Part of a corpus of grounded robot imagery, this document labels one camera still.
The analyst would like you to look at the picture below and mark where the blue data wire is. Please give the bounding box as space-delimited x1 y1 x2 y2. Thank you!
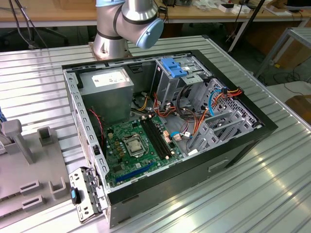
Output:
208 89 224 117

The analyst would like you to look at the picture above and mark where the orange red power wire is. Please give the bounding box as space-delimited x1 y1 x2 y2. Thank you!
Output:
192 87 244 138

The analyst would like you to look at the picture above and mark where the grey disk bay cage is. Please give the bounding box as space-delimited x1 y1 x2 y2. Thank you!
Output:
186 77 265 157

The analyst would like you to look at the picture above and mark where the black RAM slot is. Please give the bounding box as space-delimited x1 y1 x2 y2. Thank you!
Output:
139 119 164 160
147 117 170 157
143 118 167 159
150 116 173 155

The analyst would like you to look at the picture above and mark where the grey optical drive cage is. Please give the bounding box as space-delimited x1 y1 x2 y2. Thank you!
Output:
150 57 212 105

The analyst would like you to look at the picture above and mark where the silver CPU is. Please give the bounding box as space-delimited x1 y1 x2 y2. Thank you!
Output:
125 139 144 156

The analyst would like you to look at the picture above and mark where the green motherboard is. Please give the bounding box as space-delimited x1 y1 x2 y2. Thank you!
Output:
104 114 184 187

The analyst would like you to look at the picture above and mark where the grey power supply unit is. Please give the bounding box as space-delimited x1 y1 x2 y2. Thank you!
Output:
79 67 135 126

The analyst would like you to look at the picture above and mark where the blue drive cage latch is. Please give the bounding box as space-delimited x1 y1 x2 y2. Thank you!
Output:
160 57 189 78

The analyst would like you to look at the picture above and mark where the blue expansion slot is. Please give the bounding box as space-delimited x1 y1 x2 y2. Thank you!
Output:
115 162 154 184

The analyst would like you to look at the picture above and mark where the black open PC case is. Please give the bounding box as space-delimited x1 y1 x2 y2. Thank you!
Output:
61 49 279 229

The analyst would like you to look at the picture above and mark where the wooden desk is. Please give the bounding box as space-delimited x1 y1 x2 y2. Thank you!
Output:
0 0 98 28
160 0 311 24

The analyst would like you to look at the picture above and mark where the white cardboard box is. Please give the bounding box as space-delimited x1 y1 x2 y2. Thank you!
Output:
218 2 251 15

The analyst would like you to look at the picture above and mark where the grey parts rack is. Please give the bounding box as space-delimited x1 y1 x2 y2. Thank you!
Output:
0 118 71 230

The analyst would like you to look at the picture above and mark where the brown cardboard box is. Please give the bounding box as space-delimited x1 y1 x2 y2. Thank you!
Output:
285 96 311 122

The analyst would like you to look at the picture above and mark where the coloured power supply wire bundle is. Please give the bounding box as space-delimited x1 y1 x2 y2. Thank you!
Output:
131 91 195 122

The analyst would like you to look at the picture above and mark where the red black fan wire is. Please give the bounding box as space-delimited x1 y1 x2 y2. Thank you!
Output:
87 108 105 146

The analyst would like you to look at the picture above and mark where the blue black latch handle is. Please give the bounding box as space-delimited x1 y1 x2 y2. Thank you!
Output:
70 186 82 204

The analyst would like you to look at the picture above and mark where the silver expansion bracket latch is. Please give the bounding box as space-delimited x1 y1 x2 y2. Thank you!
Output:
69 166 109 224

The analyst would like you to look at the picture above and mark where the black hanging cable bundle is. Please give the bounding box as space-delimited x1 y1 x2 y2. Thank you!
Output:
9 0 40 50

